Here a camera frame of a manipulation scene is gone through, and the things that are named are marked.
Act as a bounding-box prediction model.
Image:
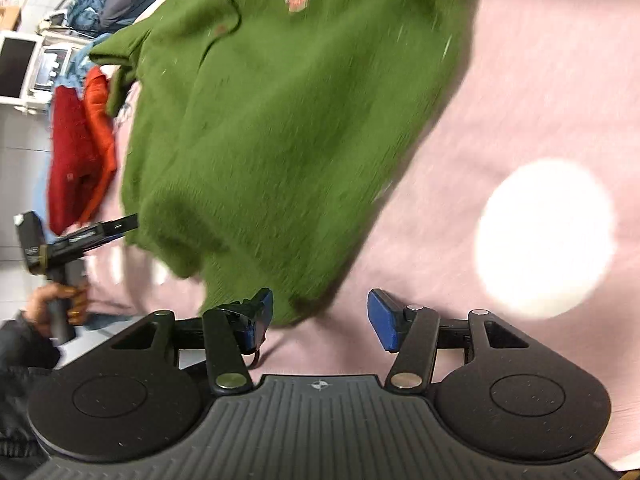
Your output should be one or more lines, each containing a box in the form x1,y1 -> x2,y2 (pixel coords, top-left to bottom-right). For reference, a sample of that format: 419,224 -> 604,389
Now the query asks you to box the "person's left forearm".
0,310 -> 63,466

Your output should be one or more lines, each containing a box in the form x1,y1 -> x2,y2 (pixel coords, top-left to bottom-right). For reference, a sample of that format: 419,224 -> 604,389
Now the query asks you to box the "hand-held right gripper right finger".
366,288 -> 531,391

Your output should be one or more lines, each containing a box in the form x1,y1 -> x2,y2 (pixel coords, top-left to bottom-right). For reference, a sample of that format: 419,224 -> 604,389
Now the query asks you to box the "blue duvet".
64,0 -> 132,43

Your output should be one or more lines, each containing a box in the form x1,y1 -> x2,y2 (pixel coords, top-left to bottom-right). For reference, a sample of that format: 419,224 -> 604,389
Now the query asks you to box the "white monitor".
0,30 -> 44,107

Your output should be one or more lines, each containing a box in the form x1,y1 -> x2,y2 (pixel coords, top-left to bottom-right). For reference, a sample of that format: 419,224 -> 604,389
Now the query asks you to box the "cardboard box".
0,0 -> 31,32

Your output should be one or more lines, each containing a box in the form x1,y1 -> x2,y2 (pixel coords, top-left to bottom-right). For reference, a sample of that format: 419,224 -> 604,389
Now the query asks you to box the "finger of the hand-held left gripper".
59,213 -> 139,257

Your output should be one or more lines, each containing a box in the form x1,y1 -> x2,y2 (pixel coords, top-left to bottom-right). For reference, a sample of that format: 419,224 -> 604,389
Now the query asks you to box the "pink dotted blanket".
80,0 -> 640,467

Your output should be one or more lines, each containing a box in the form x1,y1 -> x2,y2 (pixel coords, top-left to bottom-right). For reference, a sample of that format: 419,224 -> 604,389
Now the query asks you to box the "green knit sweater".
89,0 -> 483,329

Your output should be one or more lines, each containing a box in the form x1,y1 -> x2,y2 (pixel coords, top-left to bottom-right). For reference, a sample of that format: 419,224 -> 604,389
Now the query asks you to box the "white control panel device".
30,44 -> 77,97

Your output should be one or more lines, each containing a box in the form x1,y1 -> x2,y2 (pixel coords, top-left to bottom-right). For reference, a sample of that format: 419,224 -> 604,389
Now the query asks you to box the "person's left hand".
25,282 -> 91,335

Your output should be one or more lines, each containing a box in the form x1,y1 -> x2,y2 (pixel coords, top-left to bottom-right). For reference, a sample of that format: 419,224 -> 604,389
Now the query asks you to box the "red knit sweater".
47,85 -> 104,234

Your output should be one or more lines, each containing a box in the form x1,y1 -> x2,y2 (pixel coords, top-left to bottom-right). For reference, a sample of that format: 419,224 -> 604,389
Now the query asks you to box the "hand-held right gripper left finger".
107,287 -> 275,395

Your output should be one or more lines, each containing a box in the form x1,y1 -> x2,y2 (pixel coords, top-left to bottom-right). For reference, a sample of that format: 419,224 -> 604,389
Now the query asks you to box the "orange knit garment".
81,65 -> 119,224

